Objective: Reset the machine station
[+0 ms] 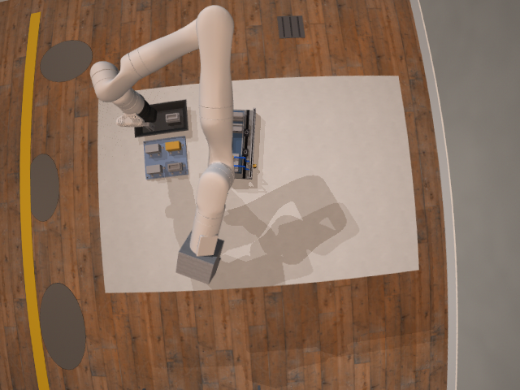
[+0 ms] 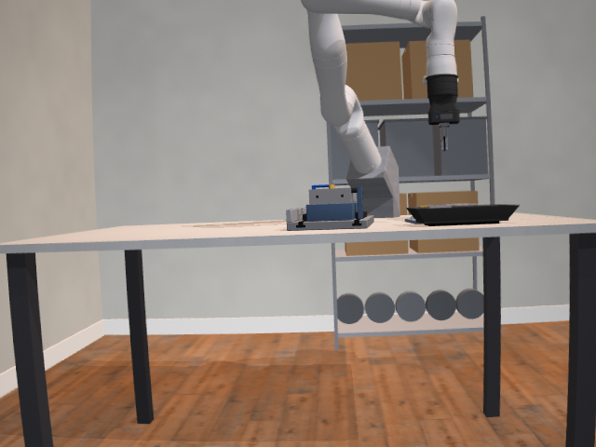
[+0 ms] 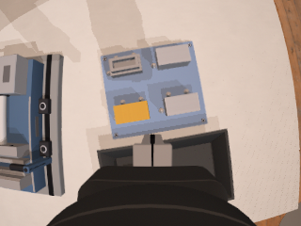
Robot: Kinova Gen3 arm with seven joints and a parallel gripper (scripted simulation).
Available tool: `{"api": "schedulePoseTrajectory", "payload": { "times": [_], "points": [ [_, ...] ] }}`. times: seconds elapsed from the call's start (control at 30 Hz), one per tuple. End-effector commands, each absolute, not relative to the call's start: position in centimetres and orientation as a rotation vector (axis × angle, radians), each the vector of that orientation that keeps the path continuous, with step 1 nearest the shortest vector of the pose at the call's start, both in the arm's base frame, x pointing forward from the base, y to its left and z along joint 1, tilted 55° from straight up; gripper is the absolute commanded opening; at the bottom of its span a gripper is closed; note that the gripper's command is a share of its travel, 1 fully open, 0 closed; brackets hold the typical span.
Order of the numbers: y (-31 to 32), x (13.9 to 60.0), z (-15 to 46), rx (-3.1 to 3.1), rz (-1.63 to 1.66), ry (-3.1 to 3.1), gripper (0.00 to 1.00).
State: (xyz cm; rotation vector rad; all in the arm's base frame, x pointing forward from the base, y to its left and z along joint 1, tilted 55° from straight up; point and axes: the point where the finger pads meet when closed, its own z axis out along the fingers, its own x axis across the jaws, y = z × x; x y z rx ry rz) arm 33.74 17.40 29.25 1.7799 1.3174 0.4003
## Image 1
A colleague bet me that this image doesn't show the yellow rectangular block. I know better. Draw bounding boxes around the yellow rectangular block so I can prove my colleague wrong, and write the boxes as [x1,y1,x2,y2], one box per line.
[165,141,182,152]

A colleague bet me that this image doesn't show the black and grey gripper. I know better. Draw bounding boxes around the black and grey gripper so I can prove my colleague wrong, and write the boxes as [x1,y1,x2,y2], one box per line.
[116,91,157,131]

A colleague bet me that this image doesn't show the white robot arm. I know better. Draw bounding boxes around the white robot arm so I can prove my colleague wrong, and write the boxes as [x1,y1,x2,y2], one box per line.
[90,5,235,256]

